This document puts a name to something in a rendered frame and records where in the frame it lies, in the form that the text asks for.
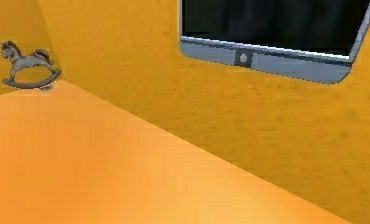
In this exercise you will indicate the silver framed television set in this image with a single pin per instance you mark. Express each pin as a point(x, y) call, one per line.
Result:
point(276, 23)

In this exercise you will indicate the grey rocking horse toy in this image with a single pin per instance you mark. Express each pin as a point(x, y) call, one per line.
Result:
point(24, 61)

